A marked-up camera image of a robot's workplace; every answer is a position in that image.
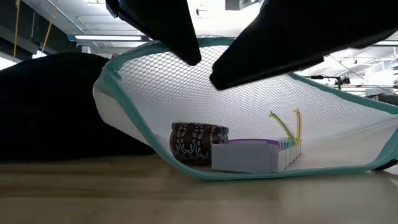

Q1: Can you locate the white mesh pouch teal trim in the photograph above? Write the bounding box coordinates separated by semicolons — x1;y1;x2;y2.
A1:
92;34;398;181

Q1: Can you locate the black fabric backpack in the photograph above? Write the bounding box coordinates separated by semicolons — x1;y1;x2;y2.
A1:
0;51;156;162

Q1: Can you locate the long ceiling light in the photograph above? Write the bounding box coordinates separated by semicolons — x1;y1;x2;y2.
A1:
74;34;147;42

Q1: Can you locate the black background stand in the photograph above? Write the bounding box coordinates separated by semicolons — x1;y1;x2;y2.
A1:
303;74;352;91

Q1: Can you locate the black background box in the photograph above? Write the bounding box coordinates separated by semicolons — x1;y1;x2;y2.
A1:
377;94;398;106

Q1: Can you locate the round patterned brown tin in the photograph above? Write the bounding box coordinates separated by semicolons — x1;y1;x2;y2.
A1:
169;121;230;166

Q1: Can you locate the purple weekly pill organiser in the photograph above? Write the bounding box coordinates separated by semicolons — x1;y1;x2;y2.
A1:
210;108;303;174

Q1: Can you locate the yellow hanging rope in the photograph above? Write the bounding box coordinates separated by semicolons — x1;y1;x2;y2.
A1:
42;0;59;52
12;0;21;62

